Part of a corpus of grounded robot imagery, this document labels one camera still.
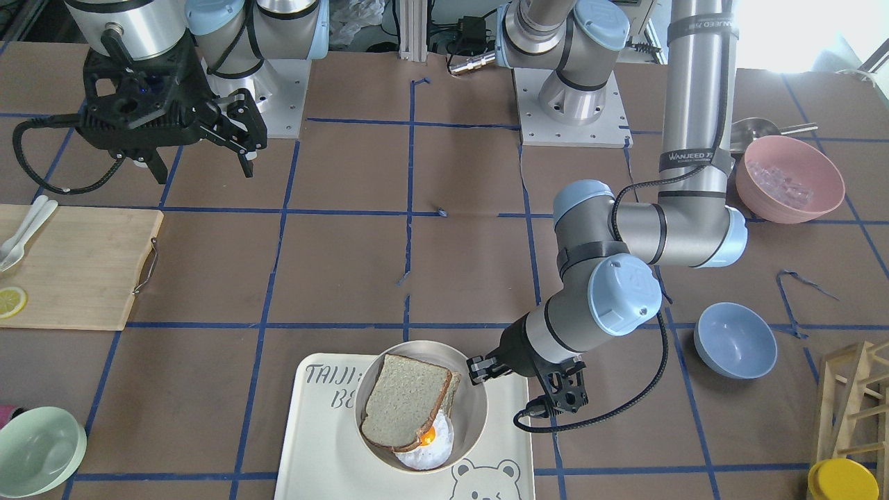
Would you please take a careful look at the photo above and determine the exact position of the wooden cutting board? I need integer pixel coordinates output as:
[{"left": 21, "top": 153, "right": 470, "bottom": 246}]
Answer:
[{"left": 1, "top": 206, "right": 164, "bottom": 331}]

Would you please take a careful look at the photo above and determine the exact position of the wooden cup rack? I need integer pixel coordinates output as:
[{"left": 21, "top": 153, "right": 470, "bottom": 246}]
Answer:
[{"left": 812, "top": 341, "right": 888, "bottom": 499}]

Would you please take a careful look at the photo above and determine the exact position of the lemon slice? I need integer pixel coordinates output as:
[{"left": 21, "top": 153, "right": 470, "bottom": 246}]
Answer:
[{"left": 0, "top": 287, "right": 28, "bottom": 319}]

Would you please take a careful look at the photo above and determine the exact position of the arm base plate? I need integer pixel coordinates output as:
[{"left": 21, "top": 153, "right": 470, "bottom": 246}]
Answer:
[
  {"left": 208, "top": 59, "right": 312, "bottom": 139},
  {"left": 513, "top": 67, "right": 634, "bottom": 148}
]

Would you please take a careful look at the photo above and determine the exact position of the pink cloth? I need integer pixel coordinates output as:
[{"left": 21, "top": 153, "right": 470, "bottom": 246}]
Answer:
[{"left": 0, "top": 404, "right": 26, "bottom": 429}]

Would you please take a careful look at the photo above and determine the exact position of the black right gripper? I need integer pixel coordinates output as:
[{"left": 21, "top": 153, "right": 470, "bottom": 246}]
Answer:
[{"left": 76, "top": 35, "right": 269, "bottom": 185}]

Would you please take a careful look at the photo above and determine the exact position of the white bread slice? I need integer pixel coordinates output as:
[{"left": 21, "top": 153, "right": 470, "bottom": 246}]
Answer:
[{"left": 360, "top": 354, "right": 454, "bottom": 453}]

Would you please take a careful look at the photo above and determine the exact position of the bread slice on plate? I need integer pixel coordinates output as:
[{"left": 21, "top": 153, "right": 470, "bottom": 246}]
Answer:
[{"left": 440, "top": 371, "right": 462, "bottom": 417}]

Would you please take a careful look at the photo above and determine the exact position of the cream round plate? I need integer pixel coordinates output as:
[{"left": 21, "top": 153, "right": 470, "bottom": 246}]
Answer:
[{"left": 354, "top": 340, "right": 487, "bottom": 474}]

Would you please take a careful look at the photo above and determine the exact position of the fried egg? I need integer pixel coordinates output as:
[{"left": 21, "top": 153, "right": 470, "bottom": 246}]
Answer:
[{"left": 394, "top": 410, "right": 455, "bottom": 471}]

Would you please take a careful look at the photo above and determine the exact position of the yellow mug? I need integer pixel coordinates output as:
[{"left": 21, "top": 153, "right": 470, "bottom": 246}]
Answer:
[{"left": 807, "top": 458, "right": 880, "bottom": 499}]

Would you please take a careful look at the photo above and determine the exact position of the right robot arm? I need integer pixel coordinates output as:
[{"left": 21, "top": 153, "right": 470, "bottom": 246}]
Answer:
[{"left": 65, "top": 1, "right": 330, "bottom": 184}]

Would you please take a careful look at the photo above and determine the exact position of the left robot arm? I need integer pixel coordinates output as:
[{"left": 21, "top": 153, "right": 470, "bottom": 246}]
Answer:
[{"left": 467, "top": 1, "right": 747, "bottom": 418}]

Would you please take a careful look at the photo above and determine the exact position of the green bowl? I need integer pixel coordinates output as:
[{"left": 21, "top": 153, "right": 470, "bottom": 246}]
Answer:
[{"left": 1, "top": 406, "right": 87, "bottom": 498}]

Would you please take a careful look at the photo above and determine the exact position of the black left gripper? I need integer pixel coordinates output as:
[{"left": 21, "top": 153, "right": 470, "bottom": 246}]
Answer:
[{"left": 466, "top": 321, "right": 588, "bottom": 417}]

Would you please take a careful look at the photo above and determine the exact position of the pink bowl with ice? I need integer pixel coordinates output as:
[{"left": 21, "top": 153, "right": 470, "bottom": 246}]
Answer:
[{"left": 736, "top": 135, "right": 847, "bottom": 224}]

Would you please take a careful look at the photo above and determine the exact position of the white plastic spoon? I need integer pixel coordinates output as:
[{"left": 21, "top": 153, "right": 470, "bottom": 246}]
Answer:
[{"left": 1, "top": 195, "right": 58, "bottom": 273}]

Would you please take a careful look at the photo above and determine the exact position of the cream bear tray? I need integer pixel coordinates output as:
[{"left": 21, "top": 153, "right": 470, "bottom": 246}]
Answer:
[{"left": 275, "top": 353, "right": 535, "bottom": 499}]

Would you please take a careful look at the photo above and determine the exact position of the metal scoop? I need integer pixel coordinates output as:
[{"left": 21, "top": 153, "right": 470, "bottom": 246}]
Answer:
[{"left": 729, "top": 117, "right": 819, "bottom": 154}]

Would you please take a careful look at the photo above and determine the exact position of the aluminium frame post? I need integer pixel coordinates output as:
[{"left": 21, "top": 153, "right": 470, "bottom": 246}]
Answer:
[{"left": 398, "top": 0, "right": 429, "bottom": 63}]

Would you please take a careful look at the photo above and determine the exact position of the blue bowl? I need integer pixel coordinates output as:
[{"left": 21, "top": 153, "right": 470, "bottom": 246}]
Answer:
[{"left": 693, "top": 303, "right": 778, "bottom": 380}]

